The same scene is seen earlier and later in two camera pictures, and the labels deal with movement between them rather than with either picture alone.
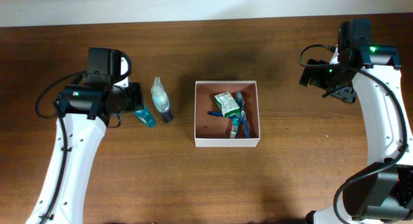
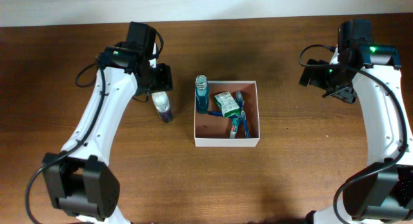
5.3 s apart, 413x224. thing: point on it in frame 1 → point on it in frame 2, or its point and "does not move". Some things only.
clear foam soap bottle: [161, 101] does not move
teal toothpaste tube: [235, 122] does not move
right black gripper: [348, 93] does not move
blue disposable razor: [215, 113] does not move
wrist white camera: [124, 82] → [153, 62]
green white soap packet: [227, 104] does not move
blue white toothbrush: [240, 95] does not move
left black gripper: [137, 101] → [165, 81]
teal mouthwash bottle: [146, 117] → [202, 93]
